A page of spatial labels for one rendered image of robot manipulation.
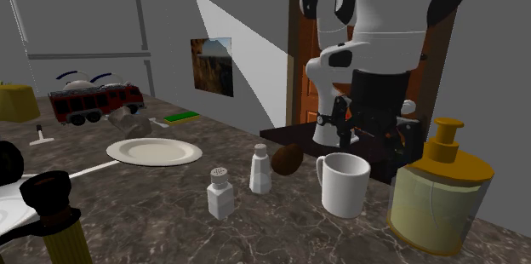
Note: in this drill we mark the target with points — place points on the brown egg-shaped fruit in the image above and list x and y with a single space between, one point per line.
287 159

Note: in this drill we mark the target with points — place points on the yellow soap dispenser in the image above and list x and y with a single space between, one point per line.
435 201

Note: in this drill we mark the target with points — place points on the white round plate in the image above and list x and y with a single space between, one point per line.
153 152

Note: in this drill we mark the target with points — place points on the red toy fire truck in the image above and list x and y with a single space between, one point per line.
95 101

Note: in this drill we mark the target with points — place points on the yellow mill with black top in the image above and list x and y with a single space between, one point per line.
54 205

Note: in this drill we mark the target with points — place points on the white dish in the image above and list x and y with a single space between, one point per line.
14 207

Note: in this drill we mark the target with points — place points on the small white spoon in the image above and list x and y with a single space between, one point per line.
158 122

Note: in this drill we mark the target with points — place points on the white shaker with grey cap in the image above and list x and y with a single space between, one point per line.
220 196

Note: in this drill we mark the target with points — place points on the green and yellow sponge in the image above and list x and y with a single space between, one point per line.
181 117

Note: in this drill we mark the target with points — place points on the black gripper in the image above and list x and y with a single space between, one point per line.
379 93

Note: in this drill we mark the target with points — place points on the white mug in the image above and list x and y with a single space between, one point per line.
346 188

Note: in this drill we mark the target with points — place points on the grey lumpy rock shape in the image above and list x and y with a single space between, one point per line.
132 124

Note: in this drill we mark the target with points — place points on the tall white shaker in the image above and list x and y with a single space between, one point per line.
260 172

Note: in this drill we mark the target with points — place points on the black round object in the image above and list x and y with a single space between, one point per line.
9 163

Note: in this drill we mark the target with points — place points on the landscape wall picture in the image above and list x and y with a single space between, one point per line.
212 68

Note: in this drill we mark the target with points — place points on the yellow round block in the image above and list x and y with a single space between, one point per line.
16 103

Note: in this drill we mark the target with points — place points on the white flat knife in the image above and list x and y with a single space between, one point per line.
93 169

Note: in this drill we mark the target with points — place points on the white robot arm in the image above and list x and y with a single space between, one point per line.
385 10

